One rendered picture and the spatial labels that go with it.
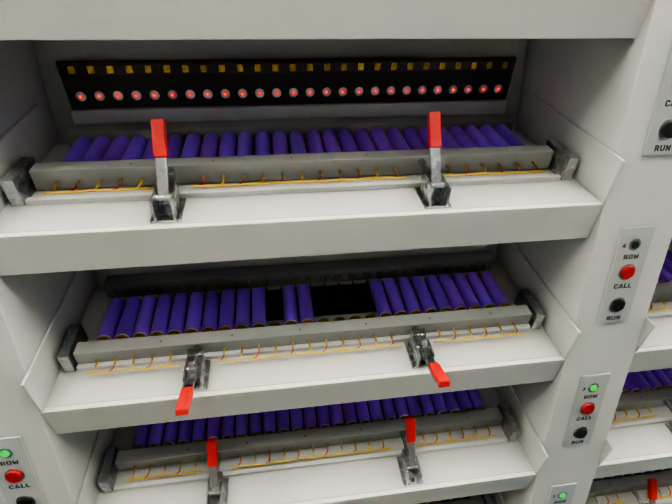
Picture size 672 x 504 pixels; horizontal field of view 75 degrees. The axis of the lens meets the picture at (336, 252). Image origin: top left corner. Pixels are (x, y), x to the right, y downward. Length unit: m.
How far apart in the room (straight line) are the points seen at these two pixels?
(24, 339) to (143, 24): 0.33
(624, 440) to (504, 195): 0.48
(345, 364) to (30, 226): 0.35
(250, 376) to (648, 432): 0.62
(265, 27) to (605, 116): 0.35
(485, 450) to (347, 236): 0.43
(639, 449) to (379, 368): 0.45
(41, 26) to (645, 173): 0.57
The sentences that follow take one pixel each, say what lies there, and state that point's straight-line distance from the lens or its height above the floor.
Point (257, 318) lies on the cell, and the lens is 0.57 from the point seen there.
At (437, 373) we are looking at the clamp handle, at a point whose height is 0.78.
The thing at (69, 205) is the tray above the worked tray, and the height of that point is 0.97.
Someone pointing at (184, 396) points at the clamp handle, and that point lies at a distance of 0.49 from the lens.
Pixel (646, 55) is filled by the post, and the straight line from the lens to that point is 0.53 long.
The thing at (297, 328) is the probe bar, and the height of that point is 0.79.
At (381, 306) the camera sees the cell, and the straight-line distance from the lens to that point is 0.58.
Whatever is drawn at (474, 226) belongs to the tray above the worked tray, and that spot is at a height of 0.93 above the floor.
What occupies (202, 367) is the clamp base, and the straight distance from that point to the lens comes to 0.53.
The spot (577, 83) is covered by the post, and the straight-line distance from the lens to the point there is 0.59.
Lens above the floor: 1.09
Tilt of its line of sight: 24 degrees down
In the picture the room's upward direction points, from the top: 1 degrees counter-clockwise
